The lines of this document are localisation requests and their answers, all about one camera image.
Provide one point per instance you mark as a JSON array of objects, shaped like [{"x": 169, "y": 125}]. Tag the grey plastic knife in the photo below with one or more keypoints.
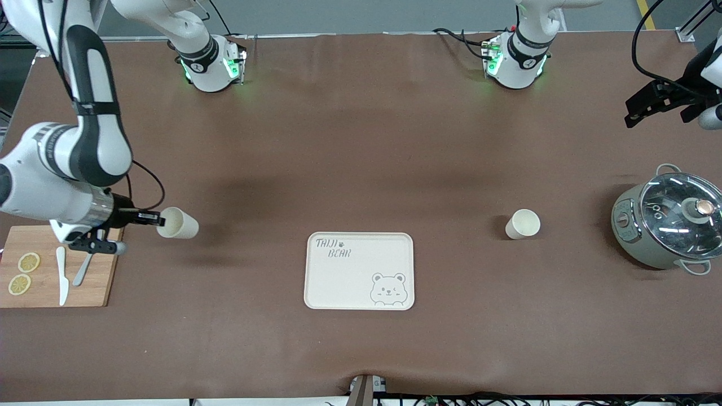
[{"x": 82, "y": 273}]

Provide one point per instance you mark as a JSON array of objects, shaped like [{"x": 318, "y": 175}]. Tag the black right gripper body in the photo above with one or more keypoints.
[{"x": 122, "y": 215}]

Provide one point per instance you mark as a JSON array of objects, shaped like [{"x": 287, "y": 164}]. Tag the glass pot lid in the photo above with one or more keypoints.
[{"x": 671, "y": 217}]

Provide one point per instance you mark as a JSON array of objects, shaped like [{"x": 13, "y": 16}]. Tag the yellow lemon slice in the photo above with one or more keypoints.
[
  {"x": 20, "y": 285},
  {"x": 29, "y": 262}
]

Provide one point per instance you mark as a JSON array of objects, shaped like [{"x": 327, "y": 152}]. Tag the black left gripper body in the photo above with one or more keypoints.
[{"x": 686, "y": 89}]

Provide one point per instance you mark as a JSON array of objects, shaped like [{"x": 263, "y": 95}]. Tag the white IKEA cup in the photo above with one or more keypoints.
[
  {"x": 179, "y": 223},
  {"x": 523, "y": 224}
]

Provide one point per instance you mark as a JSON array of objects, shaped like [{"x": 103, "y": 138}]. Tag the white plastic knife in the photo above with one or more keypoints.
[{"x": 62, "y": 276}]

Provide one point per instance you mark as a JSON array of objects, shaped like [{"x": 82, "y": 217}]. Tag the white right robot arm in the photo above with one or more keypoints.
[{"x": 39, "y": 180}]

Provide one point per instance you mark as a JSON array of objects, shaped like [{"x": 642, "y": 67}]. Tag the cream bear print tray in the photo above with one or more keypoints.
[{"x": 350, "y": 287}]

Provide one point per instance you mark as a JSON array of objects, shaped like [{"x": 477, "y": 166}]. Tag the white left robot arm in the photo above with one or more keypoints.
[{"x": 522, "y": 63}]

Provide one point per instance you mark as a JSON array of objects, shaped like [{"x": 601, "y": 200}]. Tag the wooden cutting board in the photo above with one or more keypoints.
[{"x": 45, "y": 290}]

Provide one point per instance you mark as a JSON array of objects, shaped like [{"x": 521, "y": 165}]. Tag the aluminium frame profile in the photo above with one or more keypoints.
[{"x": 686, "y": 35}]

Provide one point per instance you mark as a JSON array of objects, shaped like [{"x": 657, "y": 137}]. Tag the grey-green electric cooking pot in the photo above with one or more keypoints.
[{"x": 627, "y": 243}]

